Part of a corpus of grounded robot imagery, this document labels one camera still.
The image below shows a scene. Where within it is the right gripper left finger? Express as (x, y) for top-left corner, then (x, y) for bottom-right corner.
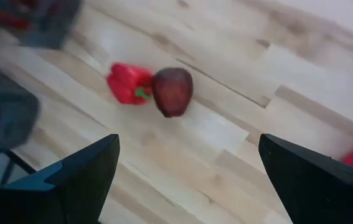
(0, 134), (121, 224)

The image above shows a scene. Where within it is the dark red apple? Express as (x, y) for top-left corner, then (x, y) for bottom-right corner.
(151, 67), (194, 118)

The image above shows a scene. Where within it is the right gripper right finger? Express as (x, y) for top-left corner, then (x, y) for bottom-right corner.
(258, 134), (353, 224)

